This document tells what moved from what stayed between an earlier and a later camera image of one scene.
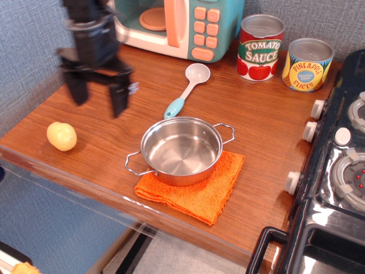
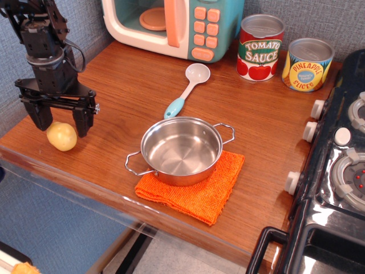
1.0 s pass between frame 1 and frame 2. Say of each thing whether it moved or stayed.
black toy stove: stayed
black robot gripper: moved
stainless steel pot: stayed
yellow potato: stayed
